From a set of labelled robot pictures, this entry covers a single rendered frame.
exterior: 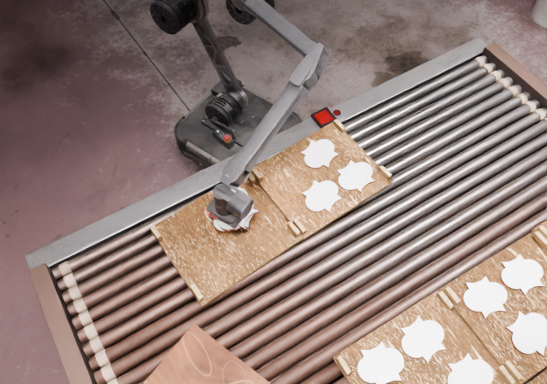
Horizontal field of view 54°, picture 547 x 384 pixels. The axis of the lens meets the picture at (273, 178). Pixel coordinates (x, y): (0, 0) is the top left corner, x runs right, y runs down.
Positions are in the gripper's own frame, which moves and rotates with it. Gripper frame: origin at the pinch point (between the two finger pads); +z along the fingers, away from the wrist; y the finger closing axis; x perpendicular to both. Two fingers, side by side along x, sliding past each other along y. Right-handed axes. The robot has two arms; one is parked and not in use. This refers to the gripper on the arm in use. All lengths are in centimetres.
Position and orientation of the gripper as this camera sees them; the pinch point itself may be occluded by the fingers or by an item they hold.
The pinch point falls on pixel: (226, 222)
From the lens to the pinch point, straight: 182.1
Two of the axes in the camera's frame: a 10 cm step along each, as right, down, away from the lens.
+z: 0.0, 5.6, 8.3
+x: 4.9, -7.3, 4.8
